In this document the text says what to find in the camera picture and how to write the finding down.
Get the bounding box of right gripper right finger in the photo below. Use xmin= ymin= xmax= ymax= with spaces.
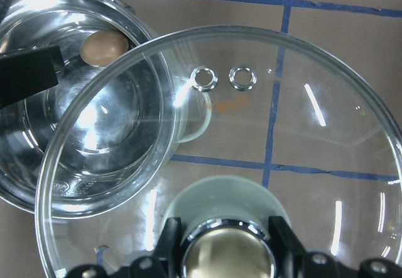
xmin=268 ymin=216 xmax=401 ymax=277

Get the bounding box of brown egg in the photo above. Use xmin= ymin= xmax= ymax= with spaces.
xmin=80 ymin=30 xmax=129 ymax=67

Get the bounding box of pale green steel pot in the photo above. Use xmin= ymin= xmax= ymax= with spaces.
xmin=1 ymin=0 xmax=212 ymax=218

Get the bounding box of glass pot lid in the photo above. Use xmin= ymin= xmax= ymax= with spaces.
xmin=35 ymin=26 xmax=401 ymax=277

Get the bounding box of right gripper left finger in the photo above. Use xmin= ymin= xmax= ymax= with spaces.
xmin=67 ymin=217 xmax=182 ymax=278

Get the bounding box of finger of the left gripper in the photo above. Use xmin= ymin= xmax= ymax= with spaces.
xmin=1 ymin=45 xmax=64 ymax=109

